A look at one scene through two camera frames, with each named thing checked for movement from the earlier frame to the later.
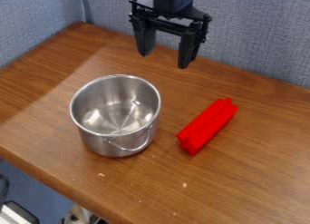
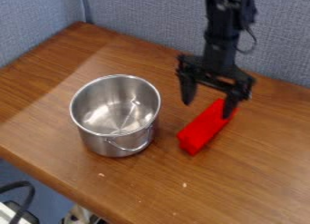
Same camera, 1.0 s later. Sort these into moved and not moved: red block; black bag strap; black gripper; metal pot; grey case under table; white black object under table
Moved: black gripper; black bag strap
Not moved: white black object under table; red block; metal pot; grey case under table
